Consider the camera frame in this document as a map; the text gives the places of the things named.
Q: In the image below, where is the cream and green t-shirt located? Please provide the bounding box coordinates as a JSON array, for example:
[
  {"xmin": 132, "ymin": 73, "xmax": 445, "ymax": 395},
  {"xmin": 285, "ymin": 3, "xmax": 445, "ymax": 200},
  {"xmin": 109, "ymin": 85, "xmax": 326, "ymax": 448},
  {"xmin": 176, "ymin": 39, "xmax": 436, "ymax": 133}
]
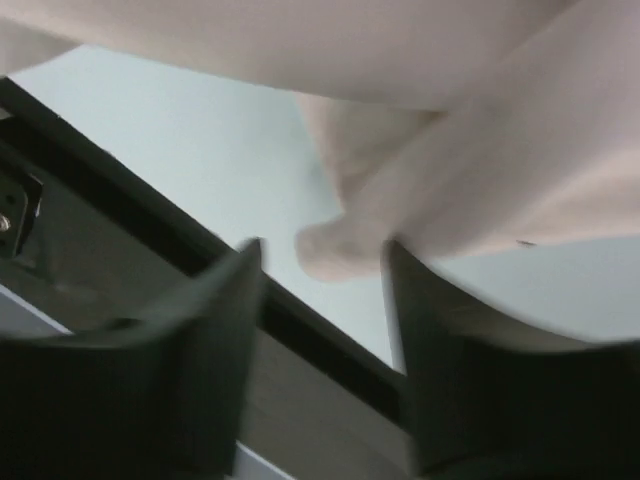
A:
[{"xmin": 1, "ymin": 1, "xmax": 639, "ymax": 281}]

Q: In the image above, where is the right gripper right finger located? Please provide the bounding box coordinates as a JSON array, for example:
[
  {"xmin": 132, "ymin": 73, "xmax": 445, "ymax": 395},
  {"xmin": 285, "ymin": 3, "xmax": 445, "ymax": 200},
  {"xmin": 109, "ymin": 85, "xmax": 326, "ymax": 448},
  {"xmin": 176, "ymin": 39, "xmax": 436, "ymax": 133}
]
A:
[{"xmin": 385, "ymin": 240, "xmax": 639, "ymax": 479}]

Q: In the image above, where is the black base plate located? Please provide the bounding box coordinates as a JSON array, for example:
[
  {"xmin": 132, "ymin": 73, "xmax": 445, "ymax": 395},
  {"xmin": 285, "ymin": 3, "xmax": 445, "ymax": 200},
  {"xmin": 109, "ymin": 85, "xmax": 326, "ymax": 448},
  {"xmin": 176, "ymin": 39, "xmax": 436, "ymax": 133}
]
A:
[{"xmin": 1, "ymin": 79, "xmax": 406, "ymax": 462}]

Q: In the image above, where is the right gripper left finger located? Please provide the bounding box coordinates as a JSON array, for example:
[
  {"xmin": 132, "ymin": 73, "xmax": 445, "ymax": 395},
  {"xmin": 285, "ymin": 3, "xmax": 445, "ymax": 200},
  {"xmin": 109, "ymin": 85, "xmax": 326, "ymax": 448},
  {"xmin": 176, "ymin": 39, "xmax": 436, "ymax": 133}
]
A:
[{"xmin": 1, "ymin": 239, "xmax": 263, "ymax": 479}]

